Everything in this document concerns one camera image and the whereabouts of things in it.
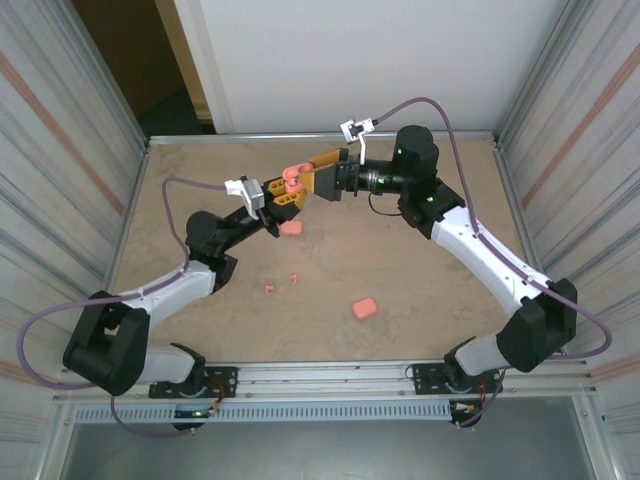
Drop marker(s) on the aluminium frame bar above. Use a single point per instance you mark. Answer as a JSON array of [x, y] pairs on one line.
[[250, 138]]

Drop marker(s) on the aluminium side rail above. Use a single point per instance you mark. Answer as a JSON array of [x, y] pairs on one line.
[[506, 175], [137, 175]]

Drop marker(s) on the aluminium mounting rail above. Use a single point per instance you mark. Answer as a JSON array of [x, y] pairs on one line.
[[325, 380]]

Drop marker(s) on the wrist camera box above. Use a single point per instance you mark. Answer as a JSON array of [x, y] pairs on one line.
[[252, 195], [356, 131]]

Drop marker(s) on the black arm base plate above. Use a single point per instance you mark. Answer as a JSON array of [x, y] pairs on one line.
[[427, 377], [225, 380]]

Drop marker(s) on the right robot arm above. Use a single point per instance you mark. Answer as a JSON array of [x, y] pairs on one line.
[[490, 260]]

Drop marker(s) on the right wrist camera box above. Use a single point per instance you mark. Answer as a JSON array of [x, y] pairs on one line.
[[356, 131]]

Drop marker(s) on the brown door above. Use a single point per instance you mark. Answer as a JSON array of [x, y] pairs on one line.
[[125, 50]]

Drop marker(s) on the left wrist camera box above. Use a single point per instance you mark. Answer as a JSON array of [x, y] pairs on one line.
[[252, 195]]

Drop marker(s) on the pink earbud charging case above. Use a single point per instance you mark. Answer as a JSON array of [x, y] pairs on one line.
[[295, 171], [364, 308], [292, 229]]

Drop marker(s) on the aluminium frame post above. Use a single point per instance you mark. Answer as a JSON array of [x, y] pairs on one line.
[[532, 75], [111, 75]]

